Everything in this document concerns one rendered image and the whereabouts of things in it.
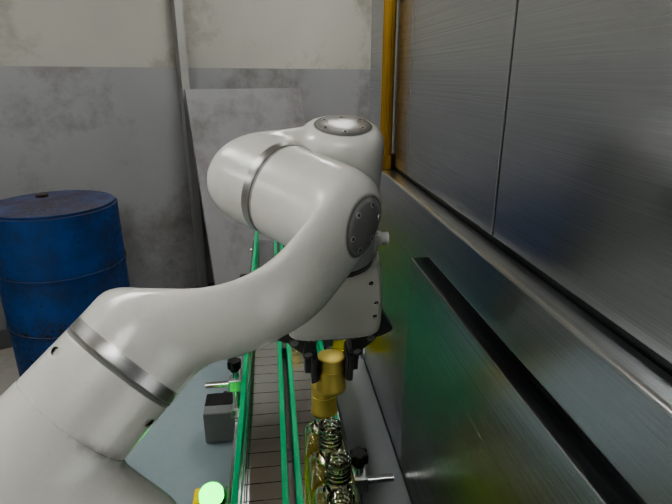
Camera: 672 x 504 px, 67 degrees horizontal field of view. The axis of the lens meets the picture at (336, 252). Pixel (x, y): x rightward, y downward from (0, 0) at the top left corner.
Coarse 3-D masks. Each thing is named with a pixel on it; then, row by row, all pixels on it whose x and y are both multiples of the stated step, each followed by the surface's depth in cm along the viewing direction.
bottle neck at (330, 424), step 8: (320, 424) 62; (328, 424) 63; (336, 424) 63; (320, 432) 62; (328, 432) 61; (336, 432) 61; (320, 440) 62; (328, 440) 61; (336, 440) 61; (320, 448) 62; (328, 448) 62; (336, 448) 62; (320, 456) 63
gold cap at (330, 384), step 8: (320, 352) 59; (328, 352) 59; (336, 352) 59; (320, 360) 58; (328, 360) 58; (336, 360) 58; (344, 360) 58; (320, 368) 58; (328, 368) 57; (336, 368) 57; (344, 368) 59; (320, 376) 58; (328, 376) 58; (336, 376) 58; (344, 376) 59; (320, 384) 59; (328, 384) 58; (336, 384) 58; (344, 384) 59; (320, 392) 59; (328, 392) 58; (336, 392) 58
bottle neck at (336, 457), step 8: (328, 456) 57; (336, 456) 58; (344, 456) 57; (328, 464) 56; (336, 464) 56; (344, 464) 56; (328, 472) 56; (336, 472) 56; (344, 472) 56; (328, 480) 57; (336, 480) 56; (344, 480) 56; (328, 488) 57
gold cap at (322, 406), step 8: (312, 384) 67; (312, 392) 66; (312, 400) 67; (320, 400) 66; (328, 400) 66; (336, 400) 67; (312, 408) 67; (320, 408) 66; (328, 408) 66; (336, 408) 68; (320, 416) 66; (328, 416) 67
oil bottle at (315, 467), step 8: (312, 456) 64; (312, 464) 63; (320, 464) 63; (312, 472) 62; (320, 472) 62; (352, 472) 63; (312, 480) 62; (320, 480) 61; (352, 480) 62; (312, 488) 62; (312, 496) 62
